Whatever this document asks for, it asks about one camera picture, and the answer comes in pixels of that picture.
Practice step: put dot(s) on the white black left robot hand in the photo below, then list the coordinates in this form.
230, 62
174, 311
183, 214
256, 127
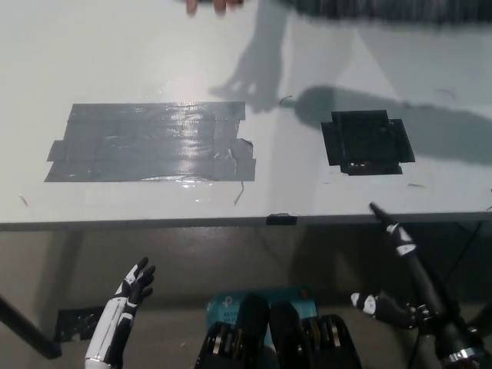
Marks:
115, 319

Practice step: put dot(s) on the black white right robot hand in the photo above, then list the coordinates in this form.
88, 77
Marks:
421, 276

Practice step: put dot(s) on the person's bare hand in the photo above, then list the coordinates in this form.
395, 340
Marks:
191, 5

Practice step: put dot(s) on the grey fluffy duster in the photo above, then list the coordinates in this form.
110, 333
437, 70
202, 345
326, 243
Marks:
384, 8

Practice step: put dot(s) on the black tape floor patch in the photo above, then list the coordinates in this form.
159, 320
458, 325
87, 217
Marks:
75, 324

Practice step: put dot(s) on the black metal table leg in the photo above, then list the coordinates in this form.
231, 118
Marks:
27, 330

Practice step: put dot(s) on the short black thread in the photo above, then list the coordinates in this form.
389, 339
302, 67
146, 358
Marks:
446, 90
284, 98

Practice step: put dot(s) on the black tape square patch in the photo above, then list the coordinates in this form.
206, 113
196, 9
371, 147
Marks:
365, 142

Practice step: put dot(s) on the grey duct tape patch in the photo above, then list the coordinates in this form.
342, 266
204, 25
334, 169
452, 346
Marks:
153, 146

